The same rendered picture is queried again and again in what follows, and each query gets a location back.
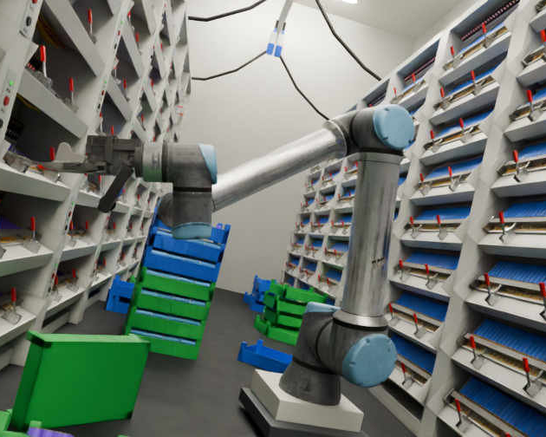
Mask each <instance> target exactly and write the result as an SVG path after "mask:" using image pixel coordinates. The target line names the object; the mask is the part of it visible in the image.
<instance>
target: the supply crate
mask: <svg viewBox="0 0 546 437"><path fill-rule="evenodd" d="M151 225H152V226H155V227H158V228H162V229H166V230H169V231H171V230H172V228H169V227H167V226H165V225H164V224H163V223H162V222H161V221H160V220H159V217H158V215H157V206H155V208H154V212H153V217H152V221H151ZM218 225H221V227H220V229H219V228H216V227H212V229H211V236H210V237H209V238H207V239H208V240H211V241H215V242H219V243H222V244H226V243H227V239H228V236H229V232H230V228H231V225H227V224H225V227H224V230H223V229H222V226H223V224H221V223H218Z"/></svg>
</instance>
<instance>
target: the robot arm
mask: <svg viewBox="0 0 546 437"><path fill-rule="evenodd" d="M413 136H414V123H413V118H412V116H411V115H410V114H409V113H408V112H407V111H406V110H405V109H404V108H403V107H401V106H399V105H388V104H384V105H380V106H378V107H372V108H362V109H358V110H355V111H352V112H349V113H346V114H342V115H339V116H337V117H335V118H333V119H330V120H328V121H325V122H324V123H323V124H322V129H320V130H318V131H316V132H314V133H312V134H309V135H306V136H304V137H302V138H301V139H298V140H295V141H293V142H290V143H289V144H287V145H284V146H282V147H279V148H277V149H275V150H273V151H270V152H268V153H266V154H263V155H261V156H259V157H257V158H255V159H253V160H249V161H247V162H245V163H243V164H241V165H239V166H236V167H233V168H232V169H230V170H227V171H225V172H223V173H220V174H218V167H217V155H216V150H215V148H214V147H213V146H211V145H202V144H199V143H198V144H181V143H163V142H145V143H144V144H143V147H142V140H141V139H140V138H134V140H133V139H119V138H118V137H117V136H114V137H113V135H110V136H105V135H88V137H87V144H86V153H87V157H85V156H83V155H82V154H80V153H76V151H75V149H74V148H73V147H70V146H69V144H68V143H61V144H60V145H59V146H58V148H57V152H56V155H55V159H54V161H53V162H41V166H43V167H45V168H47V169H49V170H55V171H56V172H61V173H89V174H93V175H113V176H116V177H115V178H114V181H113V182H112V184H111V186H110V187H109V188H108V190H107V192H106V194H105V195H104V196H102V197H101V198H100V201H99V205H98V209H99V210H100V211H102V212H104V213H109V212H111V211H112V210H113V209H114V208H115V207H116V201H117V199H118V198H119V196H120V195H121V193H122V191H123V190H124V188H125V186H126V185H127V182H128V181H129V180H130V178H131V177H132V175H133V173H134V171H135V177H136V178H142V177H143V180H144V181H145V182H163V183H172V192H169V193H167V194H165V195H164V196H163V197H162V198H161V199H160V200H159V202H158V204H157V215H158V217H159V220H160V221H161V222H162V223H163V224H164V225H165V226H167V227H169V228H172V230H171V232H172V237H173V238H174V239H207V238H209V237H210V236H211V229H212V225H211V214H212V213H214V212H216V211H219V210H221V209H223V208H225V207H226V206H228V205H232V204H234V203H236V202H238V201H239V200H241V199H245V198H247V197H249V196H250V195H252V194H254V193H256V192H260V191H262V190H263V189H265V188H267V187H270V186H273V185H275V184H276V183H278V182H280V181H283V180H285V179H287V178H289V177H291V176H293V175H296V174H298V173H300V172H302V171H304V170H306V169H309V168H311V167H312V166H315V165H317V164H319V163H322V162H323V161H325V160H328V159H330V158H333V157H335V158H337V159H338V160H340V159H343V158H345V157H347V156H349V155H352V154H354V153H359V156H360V157H359V164H358V172H357V179H356V187H355V194H354V208H353V215H352V223H351V230H350V237H349V245H348V258H347V266H346V273H345V281H344V288H343V295H342V303H341V308H339V307H335V306H331V305H327V304H323V303H315V302H310V303H308V304H307V306H306V309H305V311H304V313H303V317H302V323H301V327H300V330H299V334H298V337H297V340H296V346H295V350H294V354H293V356H292V360H291V363H290V364H289V366H288V367H287V368H286V369H285V371H284V372H283V374H282V376H281V377H280V380H279V383H278V386H279V388H280V389H281V390H282V391H284V392H285V393H287V394H289V395H291V396H293V397H295V398H297V399H300V400H302V401H307V402H310V403H314V404H317V405H323V406H336V405H338V404H339V403H340V400H341V383H340V376H341V377H343V378H344V379H346V380H347V381H348V382H350V383H352V384H355V385H357V386H359V387H362V388H372V387H375V386H378V385H379V384H380V383H383V382H384V381H385V380H386V379H387V378H388V377H389V376H390V374H392V372H393V370H394V368H395V365H396V364H395V361H397V350H396V347H395V345H394V343H393V341H392V340H391V339H390V338H389V337H388V336H387V331H388V320H387V319H386V318H385V317H384V316H383V313H382V311H383V304H384V297H385V289H386V282H387V269H388V262H389V255H390V247H391V240H392V233H393V220H394V212H395V205H396V198H397V191H398V184H399V176H400V162H401V160H402V157H403V150H404V148H405V147H407V146H408V145H409V143H411V142H412V140H413ZM116 138H117V139H116ZM131 157H133V160H132V161H129V159H130V158H131ZM124 164H125V165H124ZM133 167H134V170H133V169H132V168H133Z"/></svg>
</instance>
